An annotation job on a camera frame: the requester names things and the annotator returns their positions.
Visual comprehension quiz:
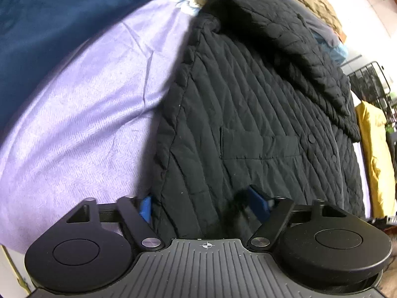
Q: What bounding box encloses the black quilted jacket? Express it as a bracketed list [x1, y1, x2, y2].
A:
[151, 0, 365, 241]

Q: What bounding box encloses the navy blue garment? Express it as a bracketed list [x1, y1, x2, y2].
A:
[1, 0, 150, 128]

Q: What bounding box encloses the black wire rack cart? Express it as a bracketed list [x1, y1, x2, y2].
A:
[348, 61, 392, 112]

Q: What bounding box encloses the yellow garment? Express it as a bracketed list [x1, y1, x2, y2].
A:
[355, 101, 396, 218]

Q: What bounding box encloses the blue massage bed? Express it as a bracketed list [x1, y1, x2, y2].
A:
[280, 0, 347, 65]

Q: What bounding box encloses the lavender floral bed sheet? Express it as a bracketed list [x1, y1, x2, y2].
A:
[1, 0, 208, 253]

